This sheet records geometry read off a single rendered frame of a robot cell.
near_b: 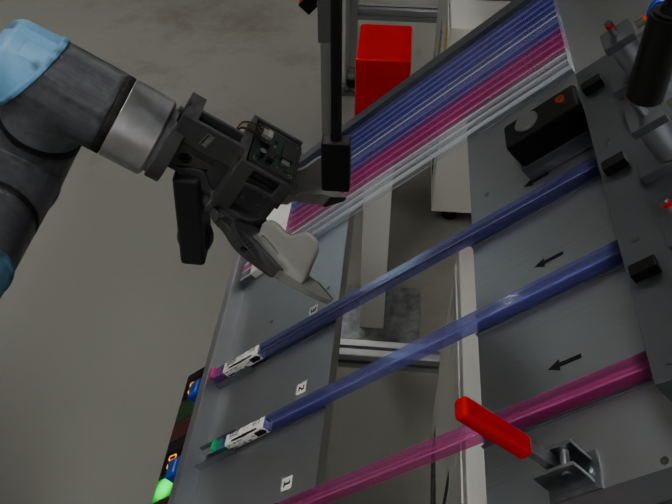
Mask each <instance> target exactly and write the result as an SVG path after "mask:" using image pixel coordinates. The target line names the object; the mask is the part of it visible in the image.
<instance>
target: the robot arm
mask: <svg viewBox="0 0 672 504"><path fill-rule="evenodd" d="M135 82H136V83H135ZM134 83H135V85H134ZM133 85H134V87H133ZM132 87H133V89H132ZM131 89H132V91H131ZM130 91H131V92H130ZM129 93H130V94H129ZM128 95H129V96H128ZM127 97H128V98H127ZM126 99H127V100H126ZM125 101H126V102H125ZM206 101H207V99H205V98H203V97H202V96H200V95H198V94H196V93H195V92H193V93H192V95H191V97H190V98H189V100H188V102H187V103H186V105H185V107H183V106H180V107H179V108H178V109H176V101H175V100H174V99H172V98H170V97H168V96H167V95H165V94H163V93H161V92H159V91H158V90H156V89H154V88H152V87H150V86H149V85H147V84H145V83H143V82H141V81H140V80H138V79H137V81H136V78H134V77H133V76H131V75H129V74H127V73H126V72H124V71H122V70H120V69H118V68H117V67H115V66H113V65H111V64H109V63H108V62H106V61H104V60H102V59H100V58H99V57H97V56H95V55H93V54H92V53H90V52H88V51H86V50H84V49H83V48H81V47H79V46H77V45H75V44H74V43H72V42H70V39H69V38H67V37H65V36H62V37H61V36H59V35H57V34H55V33H53V32H51V31H49V30H47V29H45V28H43V27H41V26H39V25H37V24H35V23H33V22H31V21H29V20H25V19H18V20H15V21H13V22H11V23H10V24H9V25H8V26H6V28H5V29H4V30H3V31H2V33H1V34H0V299H1V297H2V295H3V294H4V292H5V291H6V290H7V289H8V288H9V286H10V285H11V283H12V281H13V279H14V275H15V271H16V269H17V267H18V265H19V263H20V261H21V259H22V258H23V256H24V254H25V252H26V250H27V248H28V246H29V244H30V242H31V241H32V239H33V237H34V235H35V234H36V232H37V231H38V229H39V227H40V225H41V223H42V221H43V219H44V217H45V216H46V214H47V212H48V210H49V209H50V208H51V207H52V206H53V205H54V203H55V202H56V200H57V198H58V196H59V194H60V192H61V188H62V184H63V182H64V180H65V178H66V176H67V174H68V172H69V170H70V168H71V166H72V164H73V162H74V160H75V158H76V156H77V154H78V152H79V150H80V148H81V146H83V147H85V148H87V149H89V150H91V151H93V152H95V153H98V151H99V150H100V151H99V153H98V154H99V155H101V156H102V157H104V158H106V159H108V160H110V161H112V162H114V163H116V164H118V165H120V166H122V167H124V168H126V169H128V170H130V171H131V172H133V173H135V174H138V173H141V172H142V170H144V171H145V173H144V175H145V176H147V177H149V178H151V179H152V180H154V181H156V182H157V181H158V180H159V179H160V178H161V176H162V175H163V173H164V172H165V170H166V168H167V167H169V168H171V169H173V170H175V173H174V176H173V179H172V182H173V191H174V201H175V210H176V220H177V229H178V231H177V241H178V244H179V248H180V257H181V262H182V263H184V264H194V265H203V264H204V263H205V260H206V256H207V252H208V250H209V249H210V247H211V246H212V244H213V241H214V232H213V229H212V226H211V219H212V221H213V223H214V224H216V226H217V227H218V228H220V229H221V230H222V232H223V233H224V234H225V236H226V238H227V240H228V241H229V243H230V244H231V246H232V247H233V248H234V249H235V250H236V251H237V252H238V253H239V254H240V255H241V256H242V257H243V258H244V259H245V260H247V261H248V262H249V263H251V264H252V265H253V266H255V267H256V268H258V269H259V270H260V271H262V272H263V273H265V274H266V275H267V276H269V277H270V278H273V277H274V278H275V279H277V280H278V281H280V282H281V283H283V284H284V285H286V286H288V287H290V288H292V289H294V290H296V291H298V292H300V293H302V294H305V295H307V296H309V297H311V298H313V299H316V300H318V301H320V302H322V303H325V304H328V303H330V302H331V301H332V300H333V298H332V297H331V296H330V294H329V293H328V292H327V291H326V290H325V289H324V287H323V286H322V285H321V284H320V283H319V282H317V281H316V280H314V279H313V278H312V277H310V276H309V274H310V271H311V269H312V267H313V264H314V262H315V259H316V257H317V254H318V252H319V244H318V241H317V240H316V238H315V237H314V236H313V235H312V234H311V233H310V232H308V231H302V232H299V233H295V234H289V233H287V232H286V231H285V230H284V229H283V228H282V227H281V226H280V225H279V224H278V223H277V222H275V221H273V220H268V221H267V219H266V218H267V217H268V216H269V214H270V213H271V212H272V211H273V209H274V208H275V209H278V207H279V206H280V205H281V204H284V205H288V204H290V203H291V202H295V201H297V202H302V203H304V204H307V205H309V204H312V203H315V204H319V205H321V206H323V207H327V206H330V205H334V204H337V203H340V202H344V201H345V200H346V197H345V195H344V194H342V193H340V192H338V191H323V190H322V188H321V156H320V157H317V158H316V159H314V160H313V161H312V162H310V163H309V164H307V165H306V166H304V167H302V168H298V164H299V160H300V155H301V150H302V149H301V145H302V143H303V142H302V141H301V140H299V139H297V138H295V137H294V136H292V135H290V134H288V133H287V132H285V131H283V130H281V129H279V128H278V127H276V126H274V125H272V124H271V123H269V122H267V121H265V120H264V119H262V118H260V117H258V116H257V115H254V117H253V118H252V120H251V121H242V122H241V123H240V124H239V125H238V126H237V128H235V127H233V126H231V125H229V124H227V123H226V122H224V121H222V120H220V119H219V118H217V117H215V116H213V115H211V114H210V113H208V112H206V111H204V110H203V109H204V106H205V103H206ZM124 103H125V104H124ZM123 105H124V106H123ZM121 108H122V109H121ZM120 110H121V111H120ZM119 112H120V113H119ZM118 114H119V115H118ZM117 116H118V117H117ZM116 118H117V119H116ZM115 120H116V121H115ZM114 121H115V123H114ZM113 123H114V125H113ZM243 123H248V124H247V126H246V127H244V126H242V127H239V126H240V125H241V124H243ZM111 127H112V128H111ZM267 127H268V128H267ZM110 129H111V130H110ZM240 129H245V130H244V132H242V131H240ZM272 130H273V131H272ZM109 131H110V132H109ZM274 131H275V132H274ZM276 132H277V133H276ZM108 133H109V134H108ZM107 135H108V136H107ZM281 135H282V136H281ZM106 136H107V138H106ZM283 136H284V137H283ZM105 138H106V140H105ZM288 139H289V140H288ZM104 141H105V142H104ZM103 142H104V144H103ZM102 144H103V146H102ZM101 146H102V147H101ZM100 148H101V149H100Z"/></svg>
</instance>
